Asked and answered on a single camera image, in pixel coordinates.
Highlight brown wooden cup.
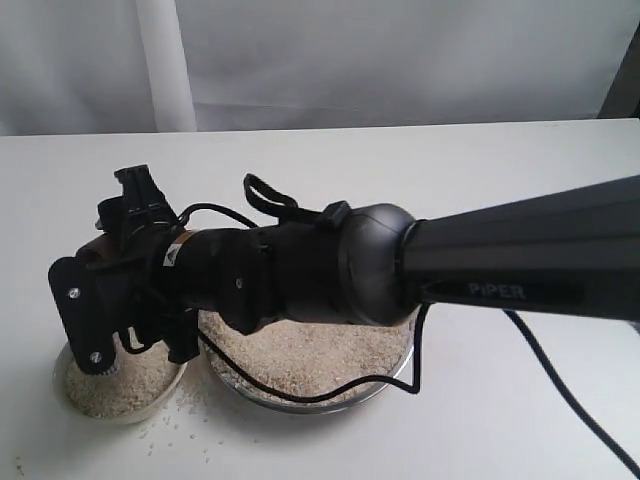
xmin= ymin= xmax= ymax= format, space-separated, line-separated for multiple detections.
xmin=75 ymin=234 xmax=120 ymax=265

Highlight white backdrop curtain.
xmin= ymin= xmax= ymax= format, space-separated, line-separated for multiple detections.
xmin=1 ymin=1 xmax=639 ymax=135

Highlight rice in white bowl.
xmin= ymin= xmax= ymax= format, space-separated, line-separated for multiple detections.
xmin=63 ymin=339 xmax=184 ymax=420

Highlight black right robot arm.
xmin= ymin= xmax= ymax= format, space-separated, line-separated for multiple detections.
xmin=48 ymin=165 xmax=639 ymax=375

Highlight spilled rice grains on table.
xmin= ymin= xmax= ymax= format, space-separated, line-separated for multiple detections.
xmin=135 ymin=378 xmax=224 ymax=470

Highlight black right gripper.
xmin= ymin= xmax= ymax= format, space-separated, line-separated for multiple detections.
xmin=48 ymin=164 xmax=280 ymax=375

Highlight rice pile in tray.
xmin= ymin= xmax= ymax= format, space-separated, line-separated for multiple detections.
xmin=199 ymin=309 xmax=414 ymax=407

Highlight round steel tray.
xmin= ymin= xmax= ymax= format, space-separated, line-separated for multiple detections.
xmin=198 ymin=304 xmax=417 ymax=415

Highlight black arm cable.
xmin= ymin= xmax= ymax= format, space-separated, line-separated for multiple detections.
xmin=174 ymin=172 xmax=640 ymax=480

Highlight white ceramic bowl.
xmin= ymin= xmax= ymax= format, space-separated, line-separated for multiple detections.
xmin=52 ymin=343 xmax=187 ymax=425

